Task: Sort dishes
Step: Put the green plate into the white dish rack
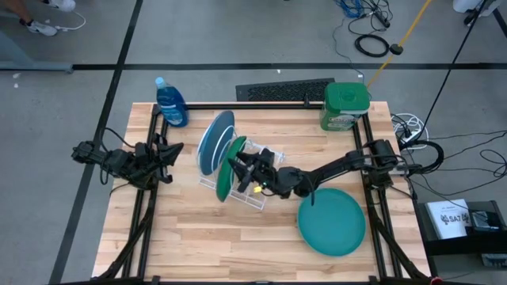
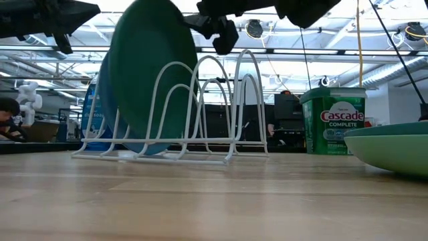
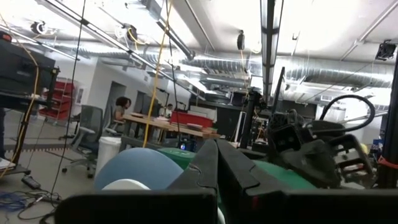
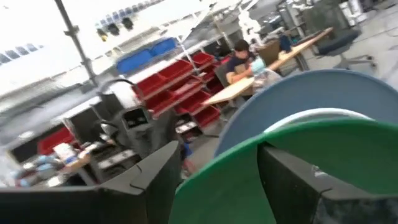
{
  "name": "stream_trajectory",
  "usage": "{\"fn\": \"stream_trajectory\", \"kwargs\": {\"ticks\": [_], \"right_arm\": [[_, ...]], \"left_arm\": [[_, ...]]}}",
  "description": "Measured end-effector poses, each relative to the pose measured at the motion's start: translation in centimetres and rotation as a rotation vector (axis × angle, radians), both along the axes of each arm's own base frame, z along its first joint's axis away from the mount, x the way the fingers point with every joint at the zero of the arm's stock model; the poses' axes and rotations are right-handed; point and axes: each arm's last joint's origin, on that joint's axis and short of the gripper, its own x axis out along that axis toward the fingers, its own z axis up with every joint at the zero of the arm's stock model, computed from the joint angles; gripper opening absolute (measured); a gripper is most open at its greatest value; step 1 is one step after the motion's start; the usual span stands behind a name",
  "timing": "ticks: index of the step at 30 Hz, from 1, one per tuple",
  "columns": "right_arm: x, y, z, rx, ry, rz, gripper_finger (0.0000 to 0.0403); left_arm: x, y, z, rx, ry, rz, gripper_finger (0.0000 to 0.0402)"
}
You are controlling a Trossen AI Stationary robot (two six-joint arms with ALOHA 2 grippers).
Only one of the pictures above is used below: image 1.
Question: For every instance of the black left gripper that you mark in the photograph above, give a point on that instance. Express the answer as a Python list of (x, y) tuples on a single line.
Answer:
[(146, 162)]

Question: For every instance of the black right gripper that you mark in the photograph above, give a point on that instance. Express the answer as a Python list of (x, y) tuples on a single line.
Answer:
[(264, 168)]

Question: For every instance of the dark green round plate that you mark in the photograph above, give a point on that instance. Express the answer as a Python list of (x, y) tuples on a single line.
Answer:
[(225, 182)]

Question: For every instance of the blue round plate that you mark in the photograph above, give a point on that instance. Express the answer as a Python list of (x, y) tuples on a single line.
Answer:
[(212, 142)]

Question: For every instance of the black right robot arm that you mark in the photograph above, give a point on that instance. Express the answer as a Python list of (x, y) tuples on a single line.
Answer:
[(332, 166)]

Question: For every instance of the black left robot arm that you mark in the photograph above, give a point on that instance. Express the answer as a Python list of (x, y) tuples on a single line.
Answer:
[(115, 160)]

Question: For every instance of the small yellow tag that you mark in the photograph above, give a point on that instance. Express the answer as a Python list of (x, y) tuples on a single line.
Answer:
[(258, 189)]

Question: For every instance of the clear dish rack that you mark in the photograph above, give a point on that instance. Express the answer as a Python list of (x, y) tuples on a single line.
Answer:
[(253, 202)]

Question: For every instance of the blue dish soap bottle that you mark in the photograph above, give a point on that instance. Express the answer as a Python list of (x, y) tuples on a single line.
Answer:
[(171, 105)]

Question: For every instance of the teal round plate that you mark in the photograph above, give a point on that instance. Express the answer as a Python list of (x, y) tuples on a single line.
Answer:
[(332, 221)]

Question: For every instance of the green Cascade detergent tub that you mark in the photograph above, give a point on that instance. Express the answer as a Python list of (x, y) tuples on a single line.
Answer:
[(344, 99)]

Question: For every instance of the white power strip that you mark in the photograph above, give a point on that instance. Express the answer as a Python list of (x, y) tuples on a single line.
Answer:
[(412, 137)]

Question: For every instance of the grey desk foot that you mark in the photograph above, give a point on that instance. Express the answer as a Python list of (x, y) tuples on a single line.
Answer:
[(24, 59)]

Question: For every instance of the person's white shoe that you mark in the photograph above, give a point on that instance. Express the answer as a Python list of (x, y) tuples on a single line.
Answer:
[(41, 28), (63, 4)]

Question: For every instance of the black power strip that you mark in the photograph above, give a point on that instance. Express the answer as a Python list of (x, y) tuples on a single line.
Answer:
[(381, 17)]

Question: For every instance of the white printed booklet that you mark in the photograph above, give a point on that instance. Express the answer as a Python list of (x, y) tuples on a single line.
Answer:
[(447, 217)]

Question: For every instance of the person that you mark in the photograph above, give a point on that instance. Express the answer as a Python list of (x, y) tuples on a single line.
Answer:
[(14, 8)]

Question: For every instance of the black equipment cart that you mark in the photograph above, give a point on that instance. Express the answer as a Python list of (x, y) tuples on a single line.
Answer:
[(455, 245)]

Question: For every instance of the white base object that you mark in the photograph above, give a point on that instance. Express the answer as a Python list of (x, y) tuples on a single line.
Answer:
[(465, 4)]

